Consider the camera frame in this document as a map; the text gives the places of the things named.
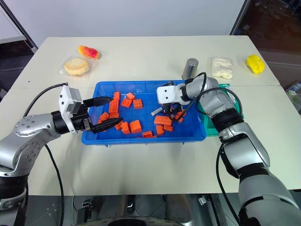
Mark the green plastic bin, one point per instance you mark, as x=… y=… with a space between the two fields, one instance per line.
x=210 y=128

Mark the long orange building block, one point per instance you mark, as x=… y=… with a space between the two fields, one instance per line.
x=114 y=106
x=162 y=120

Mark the large orange building block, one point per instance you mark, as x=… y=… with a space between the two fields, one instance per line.
x=135 y=126

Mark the orange red toy fruit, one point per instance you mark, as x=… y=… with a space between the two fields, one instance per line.
x=89 y=52

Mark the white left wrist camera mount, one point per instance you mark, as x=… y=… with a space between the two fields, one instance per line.
x=66 y=97

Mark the clear plastic bottles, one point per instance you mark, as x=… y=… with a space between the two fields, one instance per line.
x=294 y=94

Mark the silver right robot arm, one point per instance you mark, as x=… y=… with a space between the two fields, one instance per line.
x=247 y=146

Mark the silver metal can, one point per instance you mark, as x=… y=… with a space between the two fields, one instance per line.
x=189 y=69

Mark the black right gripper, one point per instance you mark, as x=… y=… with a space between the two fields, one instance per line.
x=169 y=106

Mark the metal table bracket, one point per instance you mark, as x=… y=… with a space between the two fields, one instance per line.
x=203 y=200
x=131 y=204

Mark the blue plastic bin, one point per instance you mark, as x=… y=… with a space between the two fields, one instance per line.
x=141 y=141

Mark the bag of white snacks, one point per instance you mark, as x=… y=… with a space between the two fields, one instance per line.
x=221 y=67

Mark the black frame post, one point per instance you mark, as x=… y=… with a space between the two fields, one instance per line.
x=241 y=16
x=21 y=26

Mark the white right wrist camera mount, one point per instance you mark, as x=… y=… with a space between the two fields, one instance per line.
x=170 y=93

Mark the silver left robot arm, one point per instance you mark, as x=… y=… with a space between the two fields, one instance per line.
x=28 y=139

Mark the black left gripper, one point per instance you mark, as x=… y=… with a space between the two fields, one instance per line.
x=78 y=117

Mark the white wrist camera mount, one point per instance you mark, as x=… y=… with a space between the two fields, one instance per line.
x=170 y=93
x=66 y=97

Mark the black clamp under table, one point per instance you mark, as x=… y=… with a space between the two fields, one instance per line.
x=85 y=212

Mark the round bread in plastic wrap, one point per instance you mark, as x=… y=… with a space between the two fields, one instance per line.
x=76 y=66

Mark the yellow toy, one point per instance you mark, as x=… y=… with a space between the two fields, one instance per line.
x=255 y=64

